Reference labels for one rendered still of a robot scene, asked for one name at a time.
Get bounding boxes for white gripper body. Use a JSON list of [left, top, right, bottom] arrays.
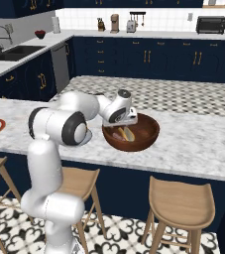
[[101, 114, 139, 129]]

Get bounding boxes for pink sausage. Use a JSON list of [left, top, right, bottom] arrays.
[[112, 132, 126, 142]]

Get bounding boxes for tan bun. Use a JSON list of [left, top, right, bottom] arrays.
[[123, 125, 136, 143]]

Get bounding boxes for brown wooden bowl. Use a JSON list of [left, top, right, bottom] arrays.
[[101, 112, 161, 153]]

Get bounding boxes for red small bowl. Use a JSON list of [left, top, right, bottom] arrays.
[[34, 30, 47, 40]]

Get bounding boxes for navy kitchen island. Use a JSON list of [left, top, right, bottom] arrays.
[[0, 149, 225, 254]]

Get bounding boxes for navy lower cupboards with drawers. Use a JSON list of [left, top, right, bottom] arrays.
[[65, 36, 225, 84]]

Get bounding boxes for steel dishwasher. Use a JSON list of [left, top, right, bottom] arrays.
[[50, 42, 71, 94]]

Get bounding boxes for silver toaster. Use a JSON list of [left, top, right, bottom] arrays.
[[126, 19, 138, 34]]

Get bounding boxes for dark knife block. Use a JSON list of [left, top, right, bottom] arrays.
[[96, 17, 106, 33]]

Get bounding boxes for navy sink cupboards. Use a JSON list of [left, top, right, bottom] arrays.
[[0, 49, 57, 103]]

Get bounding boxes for white paper towel roll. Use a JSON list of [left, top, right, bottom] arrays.
[[52, 15, 61, 35]]

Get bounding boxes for dark sink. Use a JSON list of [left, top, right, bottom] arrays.
[[0, 45, 47, 63]]

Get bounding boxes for black toaster oven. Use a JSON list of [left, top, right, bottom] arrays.
[[195, 15, 225, 35]]

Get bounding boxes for navy upper cupboards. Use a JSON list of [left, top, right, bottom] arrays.
[[0, 0, 204, 20]]

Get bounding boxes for black rail with tools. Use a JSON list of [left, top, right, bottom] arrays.
[[129, 11, 147, 28]]

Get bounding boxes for wooden wall shelf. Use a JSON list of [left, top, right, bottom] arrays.
[[202, 4, 225, 10]]

